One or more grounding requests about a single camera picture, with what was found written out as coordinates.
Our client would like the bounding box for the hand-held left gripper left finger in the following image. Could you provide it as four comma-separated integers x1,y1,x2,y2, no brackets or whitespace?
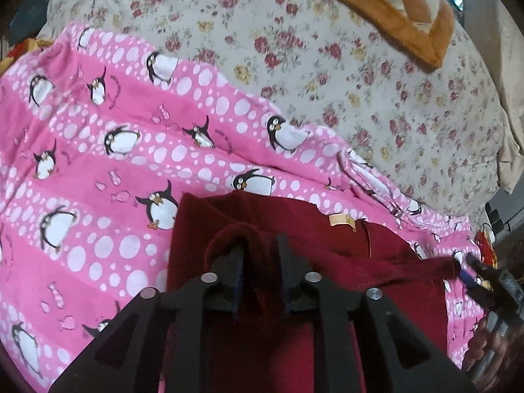
48,246,248,393

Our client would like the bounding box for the floral bed sheet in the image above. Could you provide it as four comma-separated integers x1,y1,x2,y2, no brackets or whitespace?
45,0,508,217

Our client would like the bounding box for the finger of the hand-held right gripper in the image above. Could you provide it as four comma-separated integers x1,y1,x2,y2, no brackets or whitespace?
452,268,498,312
464,252,502,283

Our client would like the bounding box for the red yellow printed bag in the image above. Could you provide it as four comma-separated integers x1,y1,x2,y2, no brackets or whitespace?
473,223,500,267

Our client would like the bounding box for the dark blue cloth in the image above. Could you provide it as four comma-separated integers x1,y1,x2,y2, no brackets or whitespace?
8,0,54,46

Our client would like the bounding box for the maroon sweater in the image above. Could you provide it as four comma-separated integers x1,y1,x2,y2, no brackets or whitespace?
161,190,463,393

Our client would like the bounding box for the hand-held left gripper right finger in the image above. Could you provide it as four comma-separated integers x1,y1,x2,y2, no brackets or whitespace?
275,233,479,393

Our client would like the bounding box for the orange checked blanket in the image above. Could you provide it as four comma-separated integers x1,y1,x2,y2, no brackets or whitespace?
262,0,457,70

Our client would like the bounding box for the pink penguin print blanket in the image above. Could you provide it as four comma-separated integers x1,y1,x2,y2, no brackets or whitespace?
0,22,492,393

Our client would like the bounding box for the person's right hand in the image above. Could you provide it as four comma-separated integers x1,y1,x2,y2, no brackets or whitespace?
460,315,524,389

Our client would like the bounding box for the red yellow printed cloth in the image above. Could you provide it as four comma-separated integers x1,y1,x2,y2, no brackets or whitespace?
0,37,54,76

